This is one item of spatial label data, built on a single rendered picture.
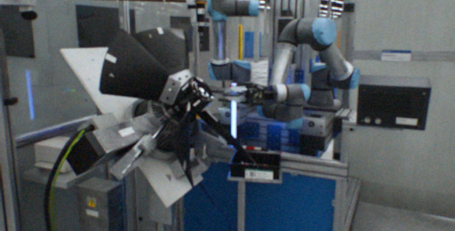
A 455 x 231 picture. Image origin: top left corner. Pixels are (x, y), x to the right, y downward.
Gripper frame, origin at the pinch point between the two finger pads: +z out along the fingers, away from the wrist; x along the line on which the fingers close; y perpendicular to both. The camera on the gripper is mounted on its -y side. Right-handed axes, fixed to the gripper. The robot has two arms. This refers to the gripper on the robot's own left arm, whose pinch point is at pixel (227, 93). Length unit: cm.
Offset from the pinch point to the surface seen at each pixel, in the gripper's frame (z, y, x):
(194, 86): 15.8, 15.2, -7.5
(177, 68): 20.4, 2.2, -11.7
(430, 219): -183, -55, 125
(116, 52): 41, 22, -21
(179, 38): 18.3, -9.7, -21.7
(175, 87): 22.4, 14.1, -7.0
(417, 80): -73, 22, -9
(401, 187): -168, -73, 107
